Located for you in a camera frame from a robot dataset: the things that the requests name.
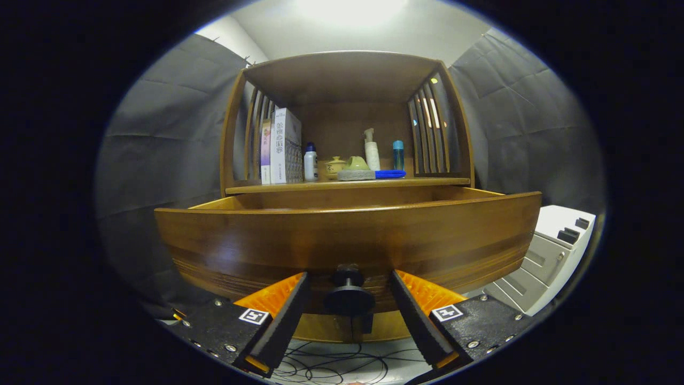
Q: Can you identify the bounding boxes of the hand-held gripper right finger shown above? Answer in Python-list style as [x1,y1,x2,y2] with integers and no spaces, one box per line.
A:
[389,269,534,376]

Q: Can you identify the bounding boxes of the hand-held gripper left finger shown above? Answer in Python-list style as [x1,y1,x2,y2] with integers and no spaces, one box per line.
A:
[168,272,312,378]

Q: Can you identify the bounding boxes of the black drawer knob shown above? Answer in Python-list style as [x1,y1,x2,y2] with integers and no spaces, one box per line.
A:
[323,264,376,316]

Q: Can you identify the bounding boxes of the wooden drawer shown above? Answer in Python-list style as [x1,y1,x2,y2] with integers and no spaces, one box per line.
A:
[154,186,543,316]

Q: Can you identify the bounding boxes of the pale green sponge brush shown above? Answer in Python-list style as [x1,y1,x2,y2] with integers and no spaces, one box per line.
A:
[337,156,376,181]

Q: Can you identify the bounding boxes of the wooden cabinet door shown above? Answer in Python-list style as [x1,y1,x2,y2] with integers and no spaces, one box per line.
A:
[293,313,353,343]
[353,310,412,342]

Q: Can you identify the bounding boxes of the wooden countertop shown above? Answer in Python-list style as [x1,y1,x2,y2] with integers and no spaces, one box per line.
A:
[226,174,472,195]

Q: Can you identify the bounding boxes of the white drawer unit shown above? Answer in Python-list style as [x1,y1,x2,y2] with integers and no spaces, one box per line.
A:
[484,205,596,317]

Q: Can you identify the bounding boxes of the wooden cabinet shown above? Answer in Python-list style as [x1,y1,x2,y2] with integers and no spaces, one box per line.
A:
[219,51,476,343]

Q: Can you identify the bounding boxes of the white bottle blue cap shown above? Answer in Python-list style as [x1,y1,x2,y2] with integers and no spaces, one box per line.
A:
[304,142,319,182]

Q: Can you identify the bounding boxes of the yellow lidded teacup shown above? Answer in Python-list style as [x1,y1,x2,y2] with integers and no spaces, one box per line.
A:
[324,156,348,181]

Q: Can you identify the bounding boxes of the white pump bottle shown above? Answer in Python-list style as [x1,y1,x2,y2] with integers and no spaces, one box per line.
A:
[363,128,381,171]

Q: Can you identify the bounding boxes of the thin pink book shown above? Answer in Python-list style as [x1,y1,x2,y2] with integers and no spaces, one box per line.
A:
[260,119,272,185]

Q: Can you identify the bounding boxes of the thick white book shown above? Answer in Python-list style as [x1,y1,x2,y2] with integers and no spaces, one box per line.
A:
[270,108,303,184]

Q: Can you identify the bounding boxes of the black backdrop cloth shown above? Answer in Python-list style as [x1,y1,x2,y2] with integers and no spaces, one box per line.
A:
[95,27,607,321]

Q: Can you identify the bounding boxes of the black floor cables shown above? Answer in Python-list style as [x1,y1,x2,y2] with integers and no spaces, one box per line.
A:
[270,342,433,385]

